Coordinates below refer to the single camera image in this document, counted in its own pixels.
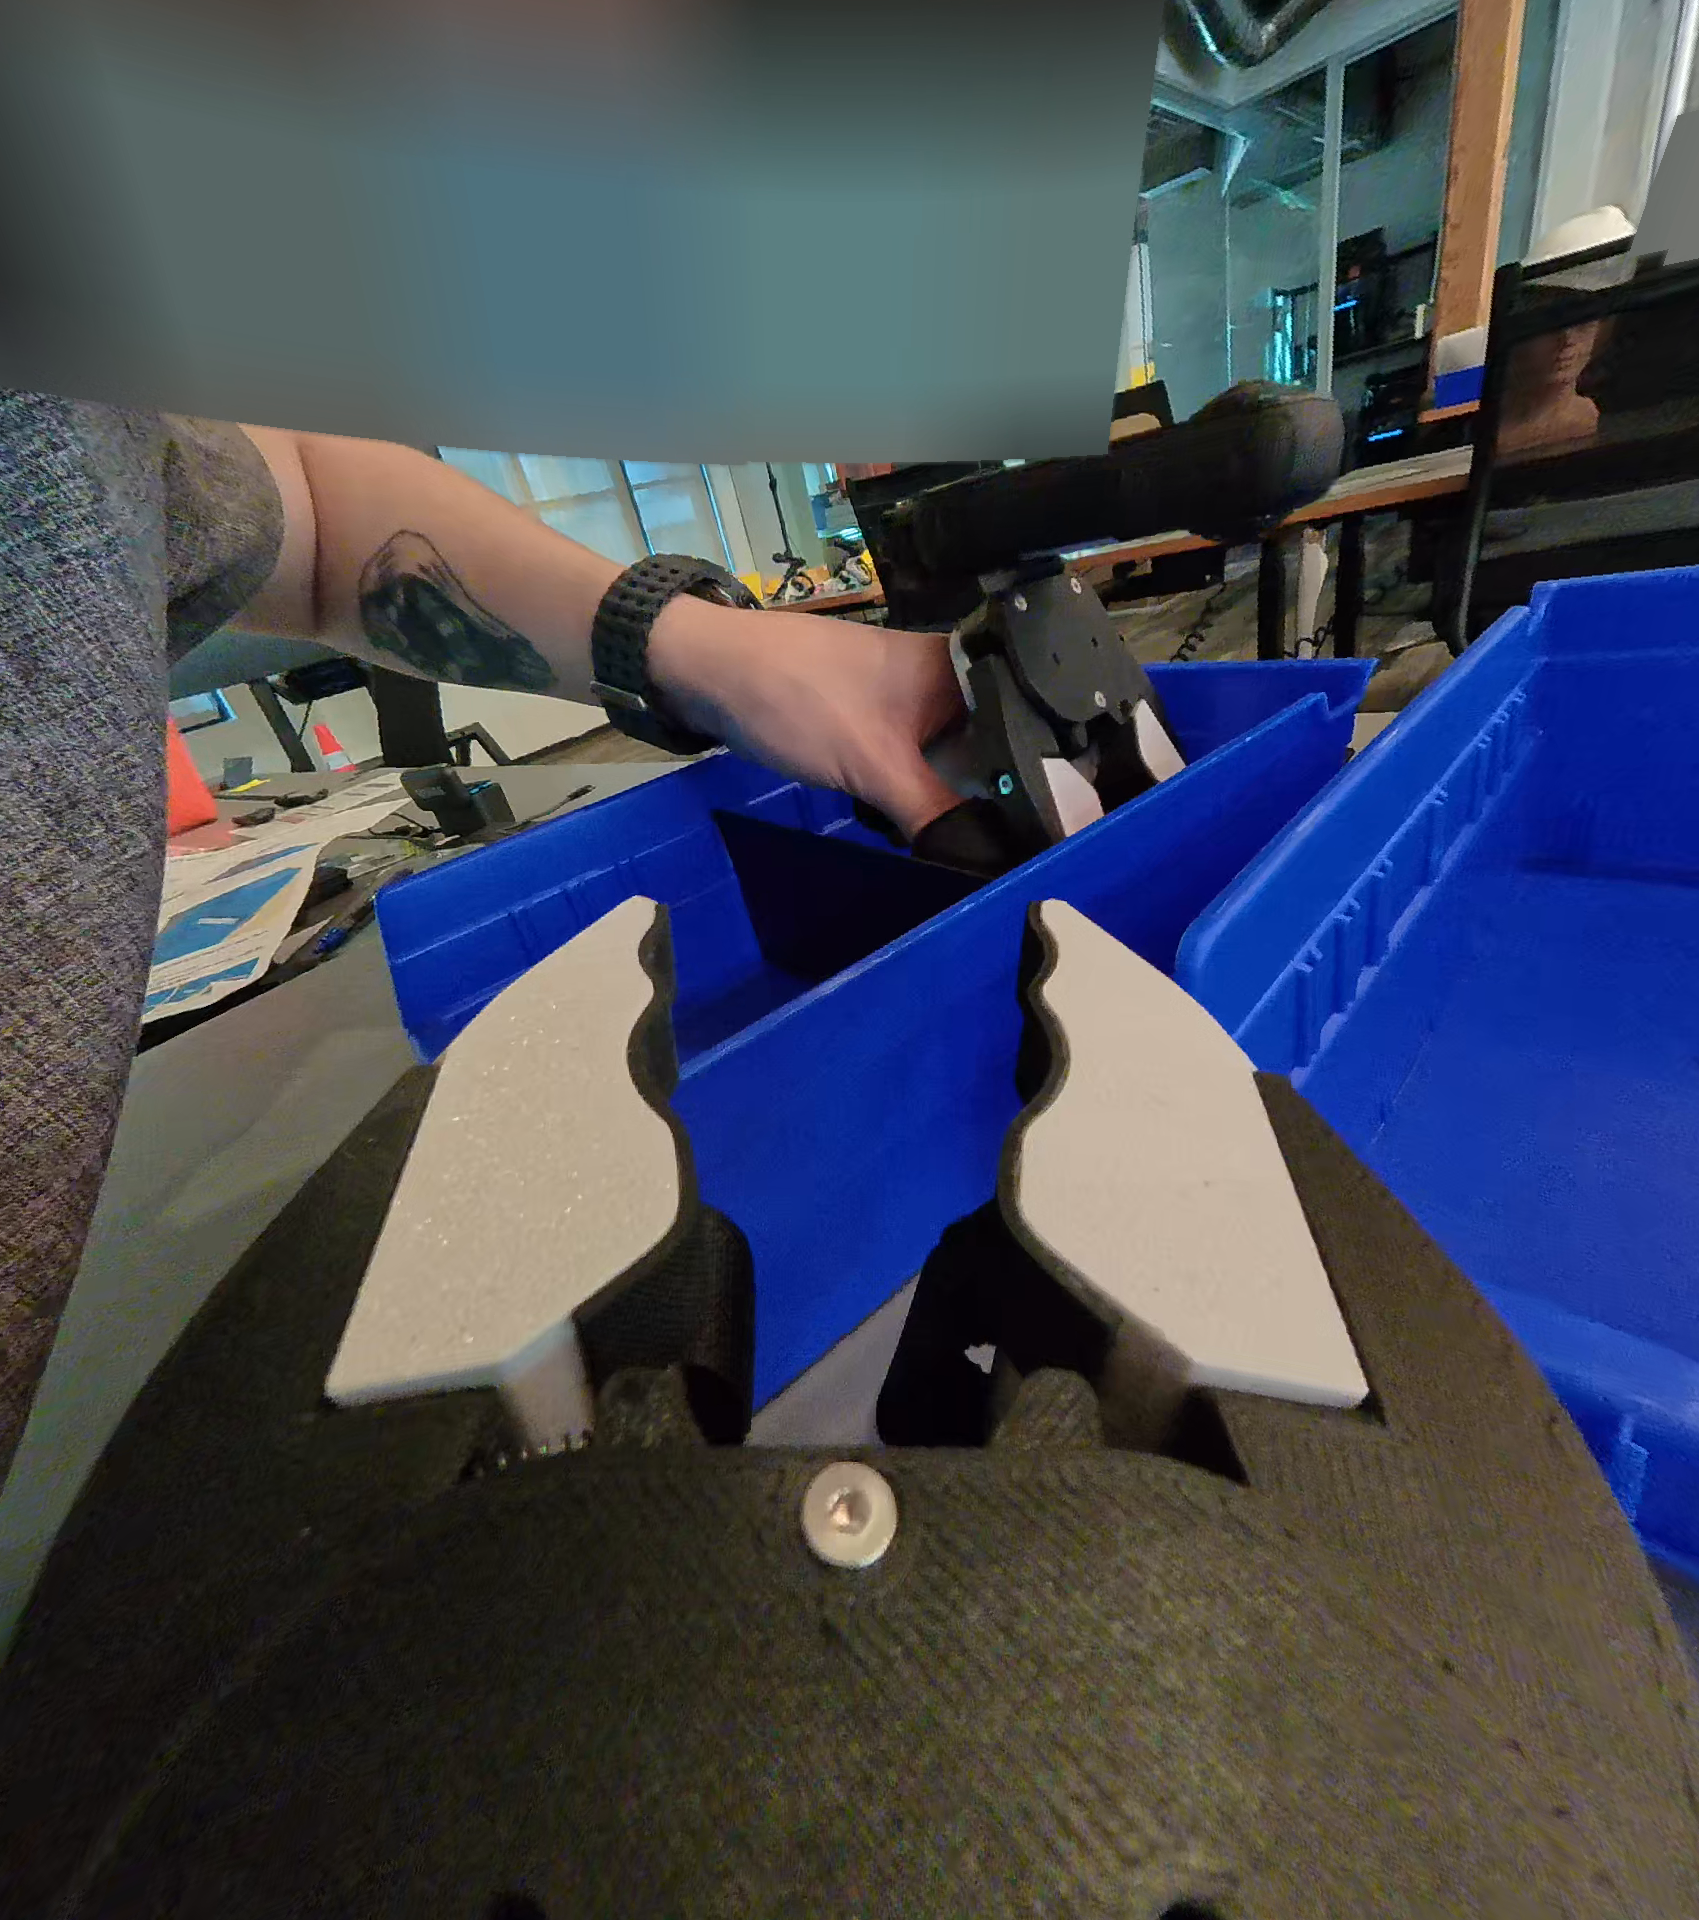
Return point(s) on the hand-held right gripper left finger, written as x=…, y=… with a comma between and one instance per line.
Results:
x=521, y=1170

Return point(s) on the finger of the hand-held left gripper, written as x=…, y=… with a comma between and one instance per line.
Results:
x=1156, y=739
x=1070, y=794

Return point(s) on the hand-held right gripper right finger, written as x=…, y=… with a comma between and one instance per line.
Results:
x=1180, y=1201

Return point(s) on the blue storage bin with divider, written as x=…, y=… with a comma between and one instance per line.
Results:
x=865, y=1080

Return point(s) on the blue plastic storage bin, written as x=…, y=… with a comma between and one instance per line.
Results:
x=1540, y=1201

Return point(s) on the person's left forearm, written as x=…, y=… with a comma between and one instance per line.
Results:
x=339, y=554

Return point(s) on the person's left hand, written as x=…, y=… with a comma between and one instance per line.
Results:
x=821, y=704

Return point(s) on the yellow paper pad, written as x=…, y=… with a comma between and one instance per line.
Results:
x=851, y=566

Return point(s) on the wooden desk with black legs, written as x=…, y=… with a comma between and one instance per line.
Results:
x=827, y=600
x=1390, y=489

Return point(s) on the black bin divider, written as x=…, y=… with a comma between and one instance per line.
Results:
x=821, y=884

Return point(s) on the blue pen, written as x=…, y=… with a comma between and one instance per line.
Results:
x=339, y=938

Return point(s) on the black charger device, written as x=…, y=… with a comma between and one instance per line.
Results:
x=457, y=798

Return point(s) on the printed leaflet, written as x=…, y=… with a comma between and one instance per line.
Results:
x=235, y=901

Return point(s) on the black wristwatch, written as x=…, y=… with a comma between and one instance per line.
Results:
x=655, y=645

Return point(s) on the orange traffic cone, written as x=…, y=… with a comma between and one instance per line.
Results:
x=333, y=751

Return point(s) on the small blue box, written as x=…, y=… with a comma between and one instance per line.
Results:
x=1458, y=385

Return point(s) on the black monitor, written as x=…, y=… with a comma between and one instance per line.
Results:
x=415, y=712

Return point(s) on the red bag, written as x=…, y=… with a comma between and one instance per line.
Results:
x=187, y=780

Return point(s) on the brown mannequin head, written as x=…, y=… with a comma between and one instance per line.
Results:
x=1558, y=382

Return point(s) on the black mesh office chair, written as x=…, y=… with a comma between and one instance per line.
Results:
x=1690, y=480

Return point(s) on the wooden pillar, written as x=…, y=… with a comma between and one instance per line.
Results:
x=1480, y=181

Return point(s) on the silver bent air duct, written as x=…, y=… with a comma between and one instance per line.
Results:
x=1240, y=26

